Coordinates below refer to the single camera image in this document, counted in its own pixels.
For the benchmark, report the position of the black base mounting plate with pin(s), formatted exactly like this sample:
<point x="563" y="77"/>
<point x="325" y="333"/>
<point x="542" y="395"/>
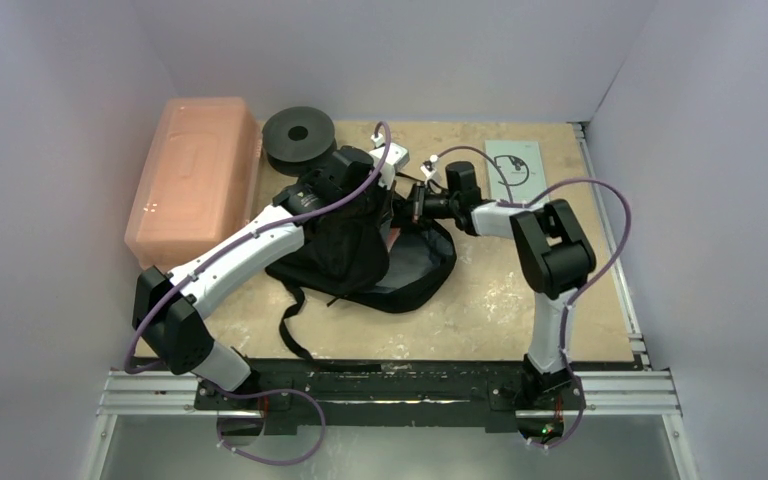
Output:
<point x="496" y="396"/>

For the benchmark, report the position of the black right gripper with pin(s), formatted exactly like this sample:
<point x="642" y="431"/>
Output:
<point x="417" y="201"/>

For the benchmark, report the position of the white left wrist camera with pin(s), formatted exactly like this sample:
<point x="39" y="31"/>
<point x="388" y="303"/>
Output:
<point x="396" y="159"/>

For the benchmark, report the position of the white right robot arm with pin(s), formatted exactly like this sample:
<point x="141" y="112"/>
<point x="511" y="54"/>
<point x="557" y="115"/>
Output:
<point x="555" y="256"/>

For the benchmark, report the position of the aluminium frame rail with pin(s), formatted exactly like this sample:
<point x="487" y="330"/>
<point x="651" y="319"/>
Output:
<point x="627" y="389"/>

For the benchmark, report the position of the translucent pink storage box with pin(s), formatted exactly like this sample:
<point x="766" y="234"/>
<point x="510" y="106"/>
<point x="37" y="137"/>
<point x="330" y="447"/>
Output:
<point x="199" y="181"/>

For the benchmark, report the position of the black student backpack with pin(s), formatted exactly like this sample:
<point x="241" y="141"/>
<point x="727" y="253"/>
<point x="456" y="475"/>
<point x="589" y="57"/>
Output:
<point x="348" y="259"/>

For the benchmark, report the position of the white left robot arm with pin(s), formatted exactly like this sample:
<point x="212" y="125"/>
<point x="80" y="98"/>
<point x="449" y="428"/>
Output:
<point x="171" y="308"/>

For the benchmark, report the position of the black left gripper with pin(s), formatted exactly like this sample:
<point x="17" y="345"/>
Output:
<point x="381" y="193"/>

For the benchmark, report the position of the black filament spool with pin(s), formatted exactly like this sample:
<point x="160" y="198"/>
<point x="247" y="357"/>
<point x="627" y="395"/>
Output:
<point x="297" y="139"/>

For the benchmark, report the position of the red comic book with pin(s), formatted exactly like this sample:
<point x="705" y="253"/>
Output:
<point x="392" y="237"/>

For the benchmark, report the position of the grey thin booklet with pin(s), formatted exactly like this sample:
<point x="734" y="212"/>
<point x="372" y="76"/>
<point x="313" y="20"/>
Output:
<point x="520" y="175"/>

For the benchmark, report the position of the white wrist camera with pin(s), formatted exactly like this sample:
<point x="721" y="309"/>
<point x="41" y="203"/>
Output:
<point x="396" y="159"/>
<point x="429" y="168"/>

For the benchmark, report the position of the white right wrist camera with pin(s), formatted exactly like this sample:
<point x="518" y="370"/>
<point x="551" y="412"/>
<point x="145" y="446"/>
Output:
<point x="429" y="168"/>

